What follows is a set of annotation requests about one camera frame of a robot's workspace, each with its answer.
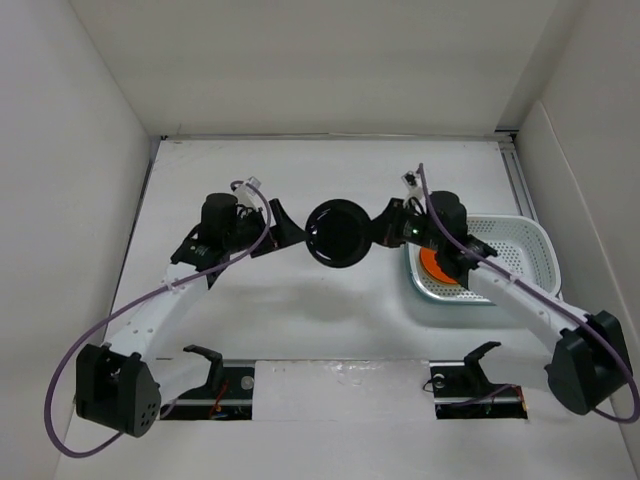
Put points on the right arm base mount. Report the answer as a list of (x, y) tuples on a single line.
[(462, 391)]

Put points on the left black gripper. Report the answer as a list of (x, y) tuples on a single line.
[(283, 233)]

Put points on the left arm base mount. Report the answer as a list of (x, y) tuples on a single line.
[(199, 384)]

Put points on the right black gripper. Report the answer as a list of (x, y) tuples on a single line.
[(386, 225)]

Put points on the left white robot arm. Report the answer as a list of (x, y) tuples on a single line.
[(122, 384)]

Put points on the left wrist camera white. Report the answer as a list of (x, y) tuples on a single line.
[(246, 192)]

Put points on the orange plate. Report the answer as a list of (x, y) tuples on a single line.
[(438, 267)]

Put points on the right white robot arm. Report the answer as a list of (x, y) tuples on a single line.
[(588, 361)]

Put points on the aluminium rail right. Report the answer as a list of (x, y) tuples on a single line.
[(520, 165)]

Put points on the black plate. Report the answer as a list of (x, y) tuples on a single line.
[(338, 233)]

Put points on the white perforated plastic bin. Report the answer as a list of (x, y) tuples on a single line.
[(522, 244)]

